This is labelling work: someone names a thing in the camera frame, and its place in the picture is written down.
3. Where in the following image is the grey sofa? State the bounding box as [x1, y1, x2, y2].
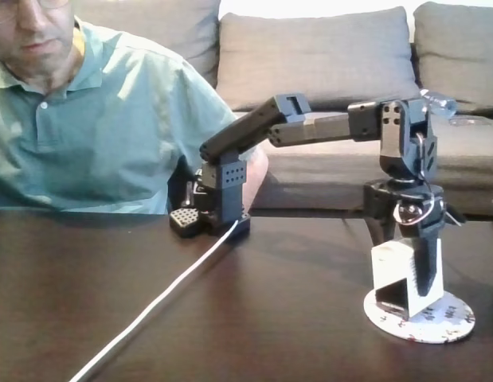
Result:
[76, 0, 493, 218]

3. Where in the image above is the round patterned white coaster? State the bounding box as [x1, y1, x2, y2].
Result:
[363, 288, 477, 344]

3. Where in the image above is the white cable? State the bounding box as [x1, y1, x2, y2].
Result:
[68, 219, 240, 382]

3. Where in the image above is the person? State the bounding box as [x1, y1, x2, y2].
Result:
[0, 0, 270, 216]

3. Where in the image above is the clear plastic bottle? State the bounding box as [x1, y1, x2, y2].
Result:
[419, 88, 459, 119]

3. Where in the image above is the white servo box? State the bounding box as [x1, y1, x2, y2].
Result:
[370, 237, 445, 320]

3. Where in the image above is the grey sofa cushion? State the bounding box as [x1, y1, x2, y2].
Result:
[76, 0, 222, 87]
[216, 6, 426, 113]
[412, 1, 493, 116]

